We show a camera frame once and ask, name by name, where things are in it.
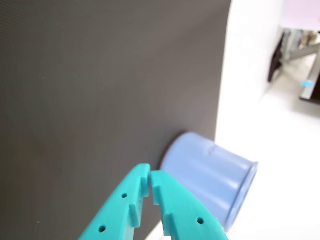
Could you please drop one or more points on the pale pink printed sheet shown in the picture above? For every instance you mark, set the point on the pale pink printed sheet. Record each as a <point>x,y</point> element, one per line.
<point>302,12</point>

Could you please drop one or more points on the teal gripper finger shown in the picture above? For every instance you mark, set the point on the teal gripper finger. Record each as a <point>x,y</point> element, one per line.
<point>117,212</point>
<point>185,215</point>

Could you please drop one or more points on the light blue ceramic pot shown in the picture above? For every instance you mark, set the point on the light blue ceramic pot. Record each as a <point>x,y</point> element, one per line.
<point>205,170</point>

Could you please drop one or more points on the small teal plastic part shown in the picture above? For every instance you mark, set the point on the small teal plastic part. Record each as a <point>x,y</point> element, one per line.
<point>306,83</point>

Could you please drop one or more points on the black textured mat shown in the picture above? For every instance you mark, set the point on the black textured mat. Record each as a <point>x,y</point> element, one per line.
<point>100,87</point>

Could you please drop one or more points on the black furniture panel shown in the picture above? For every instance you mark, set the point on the black furniture panel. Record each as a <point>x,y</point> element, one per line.
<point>275,60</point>

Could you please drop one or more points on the grey metal table frame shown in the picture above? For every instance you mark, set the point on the grey metal table frame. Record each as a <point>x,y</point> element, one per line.
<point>300,53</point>

